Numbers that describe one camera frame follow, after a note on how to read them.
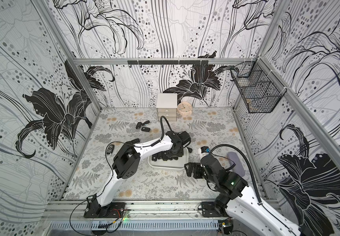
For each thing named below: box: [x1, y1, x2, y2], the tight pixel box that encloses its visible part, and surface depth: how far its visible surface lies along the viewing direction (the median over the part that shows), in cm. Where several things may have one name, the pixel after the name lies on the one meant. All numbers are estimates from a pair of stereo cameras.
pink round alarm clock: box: [177, 102, 193, 118], surface depth 117 cm
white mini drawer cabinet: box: [156, 92, 178, 122], surface depth 110 cm
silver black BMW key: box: [106, 144, 115, 155], surface depth 97 cm
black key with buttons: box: [130, 138, 141, 145], surface depth 100 cm
